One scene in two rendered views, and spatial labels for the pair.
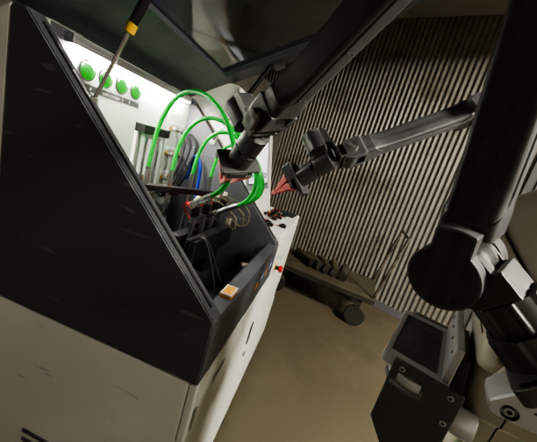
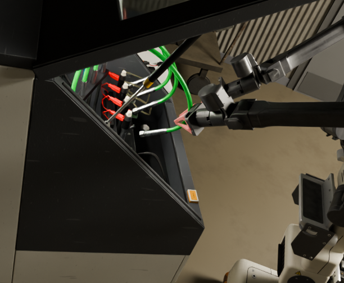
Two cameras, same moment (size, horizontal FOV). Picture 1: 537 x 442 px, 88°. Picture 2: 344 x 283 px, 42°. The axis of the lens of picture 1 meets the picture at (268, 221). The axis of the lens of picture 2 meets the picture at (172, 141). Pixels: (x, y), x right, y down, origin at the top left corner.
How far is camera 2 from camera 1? 1.09 m
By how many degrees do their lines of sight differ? 40
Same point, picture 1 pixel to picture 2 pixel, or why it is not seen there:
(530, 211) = not seen: outside the picture
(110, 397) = (126, 275)
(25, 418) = not seen: outside the picture
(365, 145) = (283, 69)
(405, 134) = (312, 53)
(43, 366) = (68, 275)
